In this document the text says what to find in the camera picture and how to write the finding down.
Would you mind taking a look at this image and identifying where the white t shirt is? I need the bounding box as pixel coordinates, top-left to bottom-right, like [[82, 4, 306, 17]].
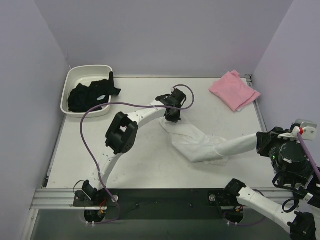
[[159, 117, 258, 166]]

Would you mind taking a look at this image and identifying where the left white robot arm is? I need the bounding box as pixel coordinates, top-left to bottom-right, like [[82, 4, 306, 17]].
[[80, 88, 187, 206]]

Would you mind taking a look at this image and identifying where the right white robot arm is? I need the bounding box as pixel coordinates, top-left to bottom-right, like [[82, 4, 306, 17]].
[[224, 123, 320, 240]]

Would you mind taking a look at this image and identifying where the pink folded t shirt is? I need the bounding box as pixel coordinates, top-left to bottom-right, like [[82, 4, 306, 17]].
[[209, 70, 261, 112]]

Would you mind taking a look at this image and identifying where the black t shirt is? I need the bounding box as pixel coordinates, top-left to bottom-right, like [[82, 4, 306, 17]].
[[67, 71, 121, 113]]

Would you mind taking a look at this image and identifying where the white plastic bin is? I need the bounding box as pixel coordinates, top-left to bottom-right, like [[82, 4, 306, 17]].
[[60, 65, 113, 119]]

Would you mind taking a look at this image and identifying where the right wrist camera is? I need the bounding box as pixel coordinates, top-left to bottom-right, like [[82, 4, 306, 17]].
[[290, 118, 318, 141]]

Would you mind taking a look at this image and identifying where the aluminium right side rail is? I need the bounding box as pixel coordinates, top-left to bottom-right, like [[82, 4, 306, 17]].
[[244, 74, 267, 132]]

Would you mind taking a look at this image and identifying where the aluminium rail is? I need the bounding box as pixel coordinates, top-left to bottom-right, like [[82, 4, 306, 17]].
[[30, 188, 293, 210], [244, 74, 267, 132]]

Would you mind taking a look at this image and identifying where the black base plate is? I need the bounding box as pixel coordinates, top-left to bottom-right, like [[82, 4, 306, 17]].
[[73, 188, 244, 222]]

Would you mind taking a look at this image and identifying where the aluminium front rail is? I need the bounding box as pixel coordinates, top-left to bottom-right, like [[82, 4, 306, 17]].
[[30, 188, 293, 210]]

